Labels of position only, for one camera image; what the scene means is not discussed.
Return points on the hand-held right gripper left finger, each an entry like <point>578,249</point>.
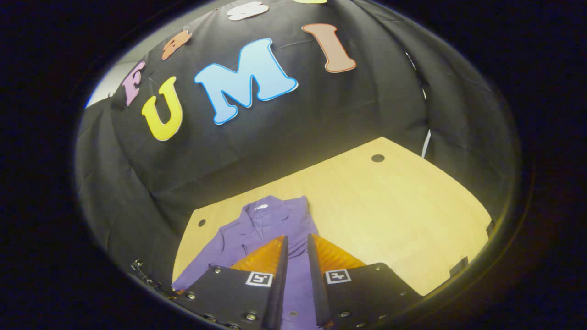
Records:
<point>279,288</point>

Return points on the purple shirt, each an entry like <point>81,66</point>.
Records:
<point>257,224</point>

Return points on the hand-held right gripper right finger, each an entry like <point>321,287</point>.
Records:
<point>317,288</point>

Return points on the black backdrop cloth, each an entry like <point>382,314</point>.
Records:
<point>284,133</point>

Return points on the black table edge clamp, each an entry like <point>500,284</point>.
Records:
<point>458,266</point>

